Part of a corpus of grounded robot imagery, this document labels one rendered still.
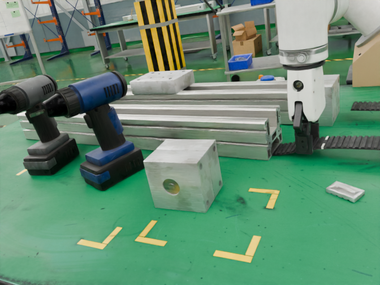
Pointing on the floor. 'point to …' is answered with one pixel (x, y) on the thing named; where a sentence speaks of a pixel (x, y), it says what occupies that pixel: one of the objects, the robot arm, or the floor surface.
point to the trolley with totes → (252, 63)
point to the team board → (16, 27)
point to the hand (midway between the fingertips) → (307, 138)
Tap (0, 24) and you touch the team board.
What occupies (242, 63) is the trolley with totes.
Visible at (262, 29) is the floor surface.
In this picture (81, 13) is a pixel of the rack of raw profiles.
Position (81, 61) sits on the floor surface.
